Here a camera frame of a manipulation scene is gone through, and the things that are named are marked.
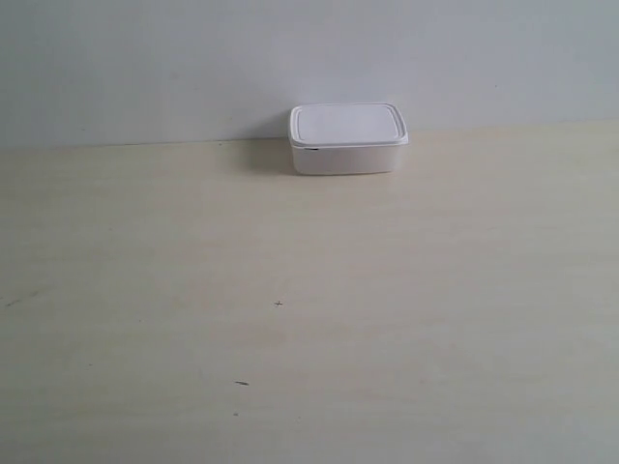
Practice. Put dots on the white lidded plastic container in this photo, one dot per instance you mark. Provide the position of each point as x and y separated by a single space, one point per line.
346 138

